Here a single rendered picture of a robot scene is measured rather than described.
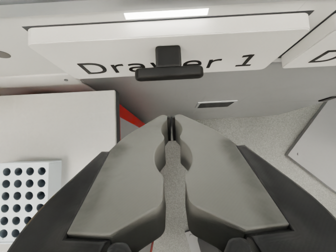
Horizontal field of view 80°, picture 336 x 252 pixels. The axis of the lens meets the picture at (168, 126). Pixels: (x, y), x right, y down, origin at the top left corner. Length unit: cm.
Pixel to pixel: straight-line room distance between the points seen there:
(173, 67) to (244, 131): 100
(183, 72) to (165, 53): 3
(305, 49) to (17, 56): 37
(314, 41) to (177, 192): 98
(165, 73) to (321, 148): 118
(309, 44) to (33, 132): 44
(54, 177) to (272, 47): 37
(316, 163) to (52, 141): 122
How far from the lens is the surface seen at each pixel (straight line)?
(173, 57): 23
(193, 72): 22
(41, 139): 43
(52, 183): 39
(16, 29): 28
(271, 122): 126
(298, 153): 127
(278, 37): 26
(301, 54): 32
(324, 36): 29
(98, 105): 39
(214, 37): 23
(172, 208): 117
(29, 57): 34
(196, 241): 122
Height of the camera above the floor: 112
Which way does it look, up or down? 84 degrees down
